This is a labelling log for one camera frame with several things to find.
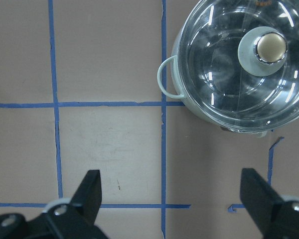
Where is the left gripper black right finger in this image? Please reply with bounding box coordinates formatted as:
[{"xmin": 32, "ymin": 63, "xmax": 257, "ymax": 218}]
[{"xmin": 240, "ymin": 168, "xmax": 299, "ymax": 239}]

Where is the glass lid with gold knob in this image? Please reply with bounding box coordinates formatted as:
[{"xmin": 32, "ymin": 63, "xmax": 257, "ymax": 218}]
[{"xmin": 178, "ymin": 0, "xmax": 299, "ymax": 132}]

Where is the pale green electric pot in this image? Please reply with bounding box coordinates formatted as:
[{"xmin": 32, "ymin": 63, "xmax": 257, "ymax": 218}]
[{"xmin": 157, "ymin": 0, "xmax": 299, "ymax": 138}]

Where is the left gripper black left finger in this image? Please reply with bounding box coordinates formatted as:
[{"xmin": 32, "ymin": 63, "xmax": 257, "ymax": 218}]
[{"xmin": 43, "ymin": 170, "xmax": 101, "ymax": 239}]

